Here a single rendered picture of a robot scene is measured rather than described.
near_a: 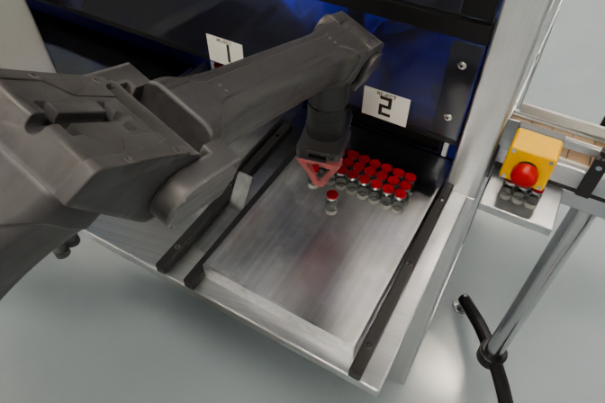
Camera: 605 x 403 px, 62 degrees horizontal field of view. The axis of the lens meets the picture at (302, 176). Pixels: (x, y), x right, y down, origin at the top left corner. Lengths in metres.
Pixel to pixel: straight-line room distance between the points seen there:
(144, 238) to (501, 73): 0.62
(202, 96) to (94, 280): 1.66
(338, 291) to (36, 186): 0.61
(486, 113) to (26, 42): 1.03
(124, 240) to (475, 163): 0.61
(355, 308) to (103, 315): 1.25
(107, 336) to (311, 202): 1.12
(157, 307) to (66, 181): 1.63
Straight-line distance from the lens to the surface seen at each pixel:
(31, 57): 1.38
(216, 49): 1.04
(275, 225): 0.87
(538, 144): 0.87
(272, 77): 0.44
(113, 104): 0.31
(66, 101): 0.29
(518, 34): 0.76
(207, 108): 0.36
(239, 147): 1.01
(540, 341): 1.90
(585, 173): 1.01
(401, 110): 0.88
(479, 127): 0.85
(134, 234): 0.91
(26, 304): 2.03
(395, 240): 0.87
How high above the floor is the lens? 1.57
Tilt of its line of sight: 47 degrees down
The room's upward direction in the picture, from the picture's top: straight up
